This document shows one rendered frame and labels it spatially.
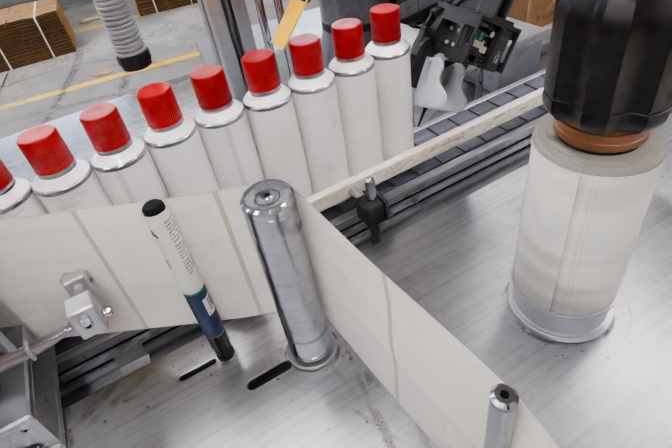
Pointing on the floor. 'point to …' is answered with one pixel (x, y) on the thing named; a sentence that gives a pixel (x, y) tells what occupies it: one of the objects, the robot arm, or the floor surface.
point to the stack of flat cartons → (34, 33)
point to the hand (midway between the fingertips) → (416, 115)
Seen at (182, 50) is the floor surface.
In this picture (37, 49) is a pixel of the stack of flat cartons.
